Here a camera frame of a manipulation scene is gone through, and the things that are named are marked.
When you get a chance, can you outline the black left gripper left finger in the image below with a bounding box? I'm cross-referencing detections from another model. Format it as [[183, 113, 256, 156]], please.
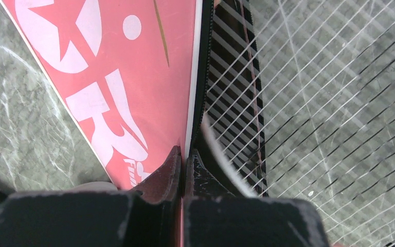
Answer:
[[0, 146, 182, 246]]

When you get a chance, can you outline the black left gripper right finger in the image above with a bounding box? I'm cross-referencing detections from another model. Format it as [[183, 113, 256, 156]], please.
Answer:
[[183, 150, 330, 246]]

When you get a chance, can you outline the pink racket bag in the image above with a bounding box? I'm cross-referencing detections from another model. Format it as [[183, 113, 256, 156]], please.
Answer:
[[0, 0, 268, 199]]

